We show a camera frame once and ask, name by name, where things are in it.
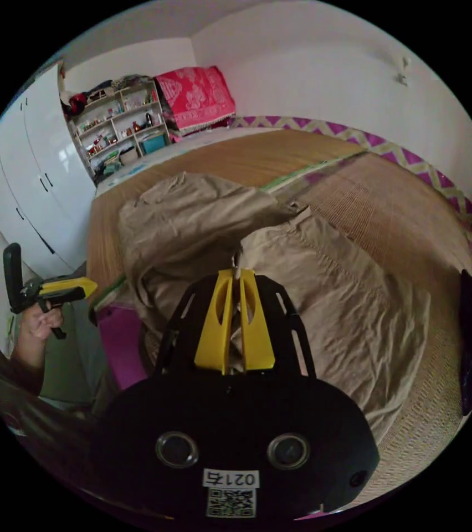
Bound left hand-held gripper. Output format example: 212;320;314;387
10;277;99;340

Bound bed with woven mat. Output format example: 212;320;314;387
86;115;472;510

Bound light brown pants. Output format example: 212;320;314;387
117;171;433;446

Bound open wooden shelf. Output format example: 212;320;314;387
63;74;173;185

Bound person's body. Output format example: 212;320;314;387
0;300;121;462

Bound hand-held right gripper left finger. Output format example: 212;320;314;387
194;269;235;375

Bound person's left hand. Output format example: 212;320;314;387
22;300;65;344

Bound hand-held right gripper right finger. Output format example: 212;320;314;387
237;269;276;372

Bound white cupboard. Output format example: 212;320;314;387
0;61;98;273

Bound red patterned blanket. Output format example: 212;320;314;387
152;65;237;136

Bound person's left forearm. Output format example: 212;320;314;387
8;330;48;373

